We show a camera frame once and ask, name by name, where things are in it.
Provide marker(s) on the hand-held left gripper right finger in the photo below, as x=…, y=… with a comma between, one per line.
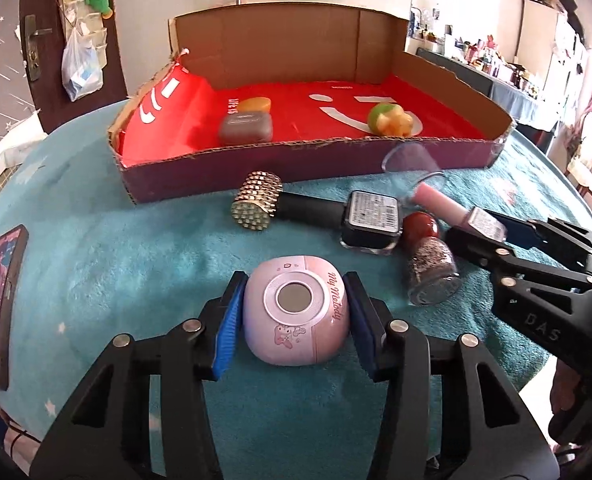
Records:
x=358, y=325

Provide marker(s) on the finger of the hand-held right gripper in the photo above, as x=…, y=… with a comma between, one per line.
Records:
x=476, y=250
x=521, y=234

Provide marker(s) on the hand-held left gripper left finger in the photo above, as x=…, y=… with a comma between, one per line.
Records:
x=228, y=325

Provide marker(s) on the red glitter bottle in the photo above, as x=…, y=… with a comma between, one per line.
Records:
x=428, y=265

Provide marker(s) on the pink nail polish bottle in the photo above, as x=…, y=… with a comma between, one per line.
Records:
x=441, y=201

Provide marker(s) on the pink round gadget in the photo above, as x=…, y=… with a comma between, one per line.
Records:
x=296, y=330

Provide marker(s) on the black square bottle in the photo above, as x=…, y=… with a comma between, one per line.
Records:
x=371, y=217

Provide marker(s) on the clear plastic cup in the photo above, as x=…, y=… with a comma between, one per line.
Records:
x=411, y=162

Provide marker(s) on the gold studded cap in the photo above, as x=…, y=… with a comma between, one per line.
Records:
x=256, y=202

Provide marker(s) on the green apple elephant toy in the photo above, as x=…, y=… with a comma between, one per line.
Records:
x=388, y=120

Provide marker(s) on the cardboard box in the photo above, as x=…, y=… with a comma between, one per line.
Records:
x=301, y=175

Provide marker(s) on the grey-brown rounded case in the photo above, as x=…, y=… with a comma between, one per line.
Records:
x=246, y=129

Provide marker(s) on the yellow disc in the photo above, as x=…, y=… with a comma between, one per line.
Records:
x=255, y=105

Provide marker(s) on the person's right hand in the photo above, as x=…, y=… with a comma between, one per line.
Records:
x=563, y=385

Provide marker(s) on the wooden chair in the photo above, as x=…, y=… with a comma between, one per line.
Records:
x=588, y=180

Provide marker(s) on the teal fleece blanket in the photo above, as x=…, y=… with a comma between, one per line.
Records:
x=151, y=260

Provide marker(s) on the dark covered side table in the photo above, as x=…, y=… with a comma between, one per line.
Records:
x=506, y=95

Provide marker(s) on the row of cosmetics bottles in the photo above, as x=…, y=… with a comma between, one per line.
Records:
x=486, y=57

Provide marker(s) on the white cabinet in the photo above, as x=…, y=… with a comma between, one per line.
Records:
x=541, y=30

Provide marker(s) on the white checked cloth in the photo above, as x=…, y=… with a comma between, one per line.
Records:
x=1, y=160

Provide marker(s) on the clear plastic bag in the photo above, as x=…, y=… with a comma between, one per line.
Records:
x=81, y=72

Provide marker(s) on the clear hanging organizer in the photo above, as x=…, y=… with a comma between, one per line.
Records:
x=76, y=10

